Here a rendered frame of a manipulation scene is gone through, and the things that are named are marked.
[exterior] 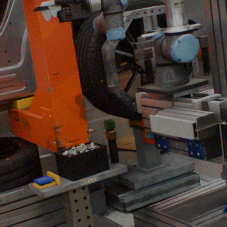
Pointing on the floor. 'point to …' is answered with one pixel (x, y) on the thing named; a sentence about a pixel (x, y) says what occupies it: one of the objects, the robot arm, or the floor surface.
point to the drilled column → (78, 207)
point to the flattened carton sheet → (126, 143)
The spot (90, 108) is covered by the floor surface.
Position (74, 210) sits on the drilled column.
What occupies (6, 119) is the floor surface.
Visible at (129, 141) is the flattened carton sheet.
